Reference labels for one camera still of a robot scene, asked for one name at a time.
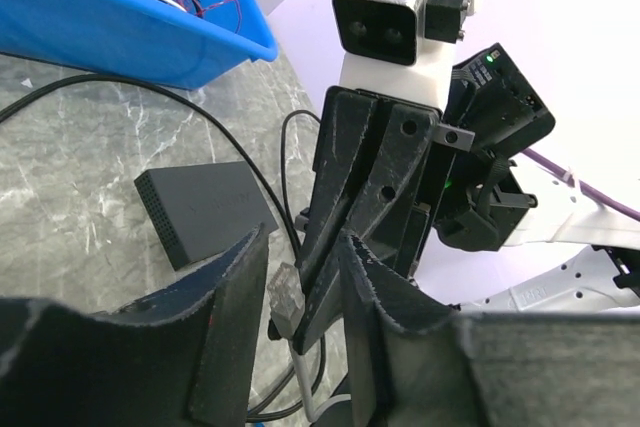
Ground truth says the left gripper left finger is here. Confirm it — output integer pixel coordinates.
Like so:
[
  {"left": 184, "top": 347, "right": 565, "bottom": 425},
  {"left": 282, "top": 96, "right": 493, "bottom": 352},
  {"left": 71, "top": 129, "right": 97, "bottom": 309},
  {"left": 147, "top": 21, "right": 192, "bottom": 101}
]
[{"left": 1, "top": 226, "right": 268, "bottom": 426}]

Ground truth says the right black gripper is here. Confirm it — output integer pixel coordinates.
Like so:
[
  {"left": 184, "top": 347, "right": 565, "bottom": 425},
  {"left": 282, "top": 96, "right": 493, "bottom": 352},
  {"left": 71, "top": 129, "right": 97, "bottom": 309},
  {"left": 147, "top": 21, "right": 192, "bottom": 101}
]
[{"left": 293, "top": 86, "right": 538, "bottom": 353}]

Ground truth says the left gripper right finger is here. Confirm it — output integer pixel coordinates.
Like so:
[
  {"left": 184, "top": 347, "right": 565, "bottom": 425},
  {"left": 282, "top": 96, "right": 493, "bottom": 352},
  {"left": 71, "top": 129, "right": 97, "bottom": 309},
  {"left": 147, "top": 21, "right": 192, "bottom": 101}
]
[{"left": 337, "top": 234, "right": 639, "bottom": 426}]

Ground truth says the long black ethernet cable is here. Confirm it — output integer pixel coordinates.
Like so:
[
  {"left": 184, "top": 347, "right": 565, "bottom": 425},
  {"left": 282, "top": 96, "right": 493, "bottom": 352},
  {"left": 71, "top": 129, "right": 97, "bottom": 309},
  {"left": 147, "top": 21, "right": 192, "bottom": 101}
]
[{"left": 0, "top": 73, "right": 326, "bottom": 421}]

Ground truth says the grey ethernet cable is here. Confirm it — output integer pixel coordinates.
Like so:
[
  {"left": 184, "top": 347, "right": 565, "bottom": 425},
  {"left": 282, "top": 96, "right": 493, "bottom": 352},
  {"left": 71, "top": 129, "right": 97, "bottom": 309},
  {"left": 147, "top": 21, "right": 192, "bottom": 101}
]
[{"left": 266, "top": 261, "right": 331, "bottom": 423}]

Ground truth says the blue plastic bin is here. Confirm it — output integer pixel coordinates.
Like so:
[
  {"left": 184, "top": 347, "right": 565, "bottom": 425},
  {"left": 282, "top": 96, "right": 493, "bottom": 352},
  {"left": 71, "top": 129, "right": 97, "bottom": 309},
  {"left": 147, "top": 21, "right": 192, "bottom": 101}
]
[{"left": 1, "top": 0, "right": 278, "bottom": 90}]

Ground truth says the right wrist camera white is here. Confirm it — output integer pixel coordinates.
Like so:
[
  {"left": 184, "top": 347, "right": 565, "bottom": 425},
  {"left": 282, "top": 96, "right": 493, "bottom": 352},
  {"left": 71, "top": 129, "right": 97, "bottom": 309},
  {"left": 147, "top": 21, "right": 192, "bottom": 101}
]
[{"left": 332, "top": 0, "right": 481, "bottom": 110}]

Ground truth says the black network switch right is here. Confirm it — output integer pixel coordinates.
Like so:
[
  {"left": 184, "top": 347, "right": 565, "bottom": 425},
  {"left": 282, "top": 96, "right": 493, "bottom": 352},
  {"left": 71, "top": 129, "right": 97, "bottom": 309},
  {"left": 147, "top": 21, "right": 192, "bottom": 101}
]
[{"left": 134, "top": 161, "right": 278, "bottom": 271}]

